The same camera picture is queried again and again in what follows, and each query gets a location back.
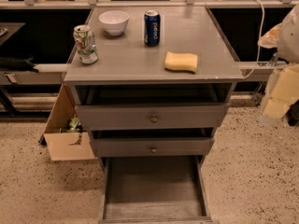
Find yellow sponge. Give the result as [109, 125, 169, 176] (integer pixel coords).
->
[164, 51, 198, 73]

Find crushed white green can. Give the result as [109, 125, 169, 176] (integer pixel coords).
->
[73, 24, 98, 64]

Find white cable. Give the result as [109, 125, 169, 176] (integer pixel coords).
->
[243, 0, 266, 79]

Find grey open bottom drawer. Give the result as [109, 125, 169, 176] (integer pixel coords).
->
[98, 156, 220, 224]

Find open cardboard box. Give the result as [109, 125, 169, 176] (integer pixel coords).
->
[43, 85, 95, 161]

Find black cloth on shelf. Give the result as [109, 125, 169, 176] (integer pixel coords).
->
[0, 57, 38, 73]

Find green items in box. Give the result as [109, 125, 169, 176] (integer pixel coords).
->
[59, 118, 83, 133]

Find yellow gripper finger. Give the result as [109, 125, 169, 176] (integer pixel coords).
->
[263, 63, 299, 119]

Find white bowl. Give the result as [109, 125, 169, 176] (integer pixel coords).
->
[98, 10, 129, 35]

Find grey top drawer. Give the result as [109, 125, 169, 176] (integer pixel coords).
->
[76, 104, 228, 130]

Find grey drawer cabinet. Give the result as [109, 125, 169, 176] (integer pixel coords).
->
[64, 6, 245, 170]

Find grey middle drawer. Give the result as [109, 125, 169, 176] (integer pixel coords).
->
[91, 137, 215, 157]

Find blue Pepsi can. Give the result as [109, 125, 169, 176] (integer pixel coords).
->
[144, 10, 161, 46]

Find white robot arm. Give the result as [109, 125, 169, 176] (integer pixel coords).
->
[258, 4, 299, 119]

